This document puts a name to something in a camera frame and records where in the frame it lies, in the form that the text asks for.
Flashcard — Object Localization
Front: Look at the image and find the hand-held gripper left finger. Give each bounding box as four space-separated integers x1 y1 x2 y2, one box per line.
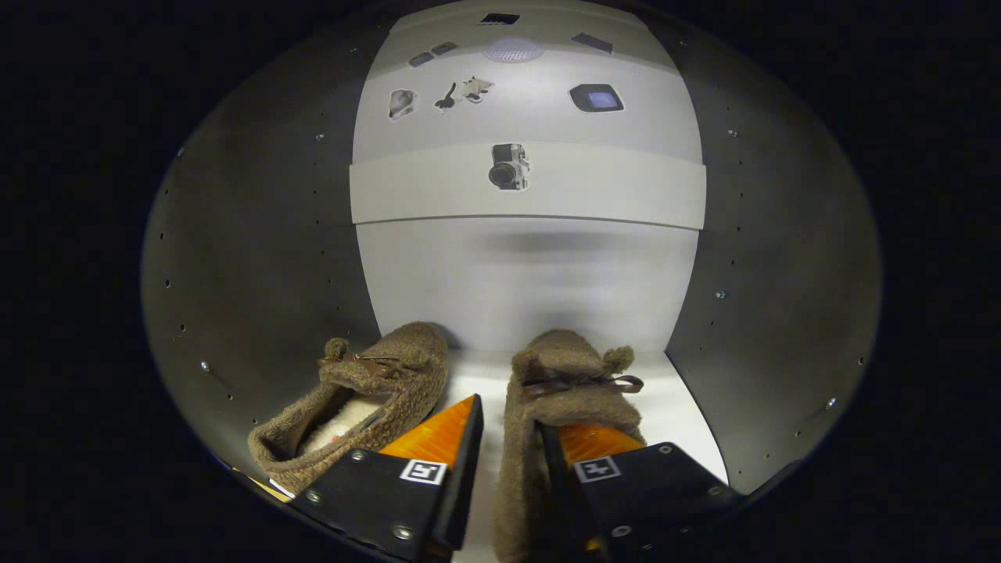
289 393 484 560

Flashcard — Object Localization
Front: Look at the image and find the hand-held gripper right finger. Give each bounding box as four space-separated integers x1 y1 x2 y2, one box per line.
538 422 744 563

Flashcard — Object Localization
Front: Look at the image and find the brown fuzzy shoe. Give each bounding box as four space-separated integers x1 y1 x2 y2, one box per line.
493 329 646 563
249 321 450 496

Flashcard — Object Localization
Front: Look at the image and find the dark grey shoe cabinet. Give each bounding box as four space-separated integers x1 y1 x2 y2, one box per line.
141 0 884 563

